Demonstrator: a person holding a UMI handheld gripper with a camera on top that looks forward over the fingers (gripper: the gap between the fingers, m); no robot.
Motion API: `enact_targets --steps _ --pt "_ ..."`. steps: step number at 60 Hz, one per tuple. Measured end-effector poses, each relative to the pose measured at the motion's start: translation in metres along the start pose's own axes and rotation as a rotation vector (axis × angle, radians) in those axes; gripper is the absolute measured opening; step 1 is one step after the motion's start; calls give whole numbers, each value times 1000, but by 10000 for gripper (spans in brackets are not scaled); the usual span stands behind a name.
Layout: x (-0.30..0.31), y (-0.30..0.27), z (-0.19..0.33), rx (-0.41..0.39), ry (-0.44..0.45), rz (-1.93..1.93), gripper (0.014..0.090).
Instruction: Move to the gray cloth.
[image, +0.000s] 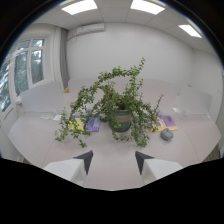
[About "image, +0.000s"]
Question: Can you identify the gray cloth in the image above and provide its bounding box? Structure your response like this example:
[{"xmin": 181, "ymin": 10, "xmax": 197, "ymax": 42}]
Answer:
[{"xmin": 160, "ymin": 127, "xmax": 174, "ymax": 141}]

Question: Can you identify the purple booklet with yellow cover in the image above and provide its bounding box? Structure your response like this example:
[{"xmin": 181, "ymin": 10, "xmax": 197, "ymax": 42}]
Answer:
[{"xmin": 67, "ymin": 115, "xmax": 102, "ymax": 133}]

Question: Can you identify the purple and yellow book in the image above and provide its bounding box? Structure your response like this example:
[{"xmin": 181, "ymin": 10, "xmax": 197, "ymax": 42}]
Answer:
[{"xmin": 150, "ymin": 114, "xmax": 179, "ymax": 133}]

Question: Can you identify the green ceramic plant pot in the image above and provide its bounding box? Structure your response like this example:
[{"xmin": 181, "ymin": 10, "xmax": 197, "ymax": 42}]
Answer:
[{"xmin": 108, "ymin": 105, "xmax": 132, "ymax": 133}]

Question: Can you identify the white desk divider panel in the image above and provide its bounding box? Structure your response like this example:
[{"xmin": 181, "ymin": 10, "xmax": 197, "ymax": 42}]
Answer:
[
  {"xmin": 172, "ymin": 84, "xmax": 213, "ymax": 117},
  {"xmin": 67, "ymin": 77, "xmax": 101, "ymax": 94},
  {"xmin": 19, "ymin": 81, "xmax": 66, "ymax": 114}
]

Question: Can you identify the green trailing plant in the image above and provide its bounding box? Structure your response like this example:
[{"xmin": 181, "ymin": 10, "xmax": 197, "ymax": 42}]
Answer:
[{"xmin": 54, "ymin": 57, "xmax": 165, "ymax": 149}]

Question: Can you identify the gray curtain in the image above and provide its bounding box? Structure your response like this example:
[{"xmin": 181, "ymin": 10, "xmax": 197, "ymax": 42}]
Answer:
[{"xmin": 59, "ymin": 27, "xmax": 70, "ymax": 90}]

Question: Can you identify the white framed window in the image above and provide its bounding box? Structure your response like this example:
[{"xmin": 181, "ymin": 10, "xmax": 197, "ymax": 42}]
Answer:
[{"xmin": 0, "ymin": 37, "xmax": 47, "ymax": 114}]

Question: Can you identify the rectangular ceiling light panel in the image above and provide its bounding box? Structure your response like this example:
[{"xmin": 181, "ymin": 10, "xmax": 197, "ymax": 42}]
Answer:
[
  {"xmin": 129, "ymin": 0, "xmax": 166, "ymax": 16},
  {"xmin": 60, "ymin": 0, "xmax": 99, "ymax": 16},
  {"xmin": 178, "ymin": 24, "xmax": 203, "ymax": 39}
]

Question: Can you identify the white wall air conditioner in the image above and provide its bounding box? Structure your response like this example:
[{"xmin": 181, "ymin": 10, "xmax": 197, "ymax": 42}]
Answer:
[{"xmin": 76, "ymin": 22, "xmax": 106, "ymax": 37}]

